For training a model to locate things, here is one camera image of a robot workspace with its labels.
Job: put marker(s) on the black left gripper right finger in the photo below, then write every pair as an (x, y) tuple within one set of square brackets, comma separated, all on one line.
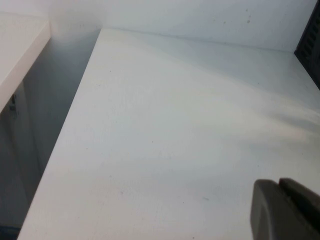
[(307, 215)]

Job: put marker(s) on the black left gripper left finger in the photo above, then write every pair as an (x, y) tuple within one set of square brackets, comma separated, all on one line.
[(270, 212)]

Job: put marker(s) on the black mesh book stand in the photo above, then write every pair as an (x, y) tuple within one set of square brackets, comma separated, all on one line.
[(310, 50)]

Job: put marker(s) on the white side cabinet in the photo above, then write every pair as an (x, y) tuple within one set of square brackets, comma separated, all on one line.
[(20, 50)]

